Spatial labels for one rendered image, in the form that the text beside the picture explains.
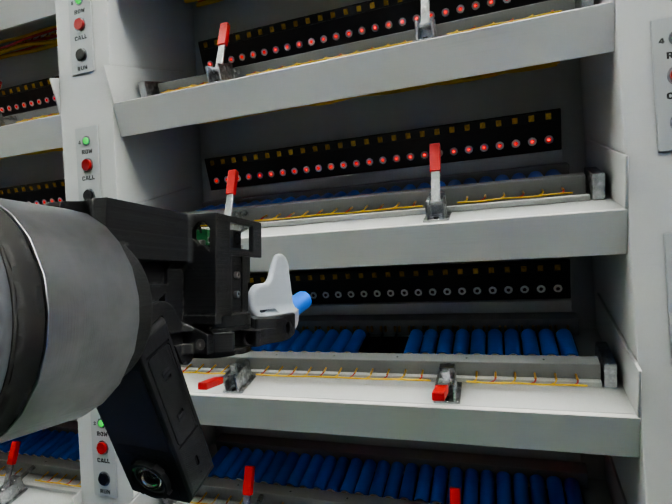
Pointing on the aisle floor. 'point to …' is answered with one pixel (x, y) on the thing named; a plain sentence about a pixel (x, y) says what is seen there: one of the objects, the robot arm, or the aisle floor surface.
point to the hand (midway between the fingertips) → (273, 321)
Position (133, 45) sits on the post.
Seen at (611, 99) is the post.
